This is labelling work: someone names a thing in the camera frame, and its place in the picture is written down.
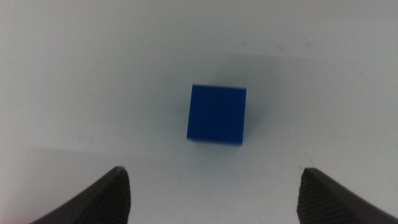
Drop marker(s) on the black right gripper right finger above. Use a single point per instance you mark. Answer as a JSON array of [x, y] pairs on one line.
[[323, 202]]

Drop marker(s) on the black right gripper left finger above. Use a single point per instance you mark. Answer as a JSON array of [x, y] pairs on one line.
[[105, 199]]

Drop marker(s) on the blue cube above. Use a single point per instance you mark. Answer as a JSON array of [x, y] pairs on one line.
[[216, 113]]

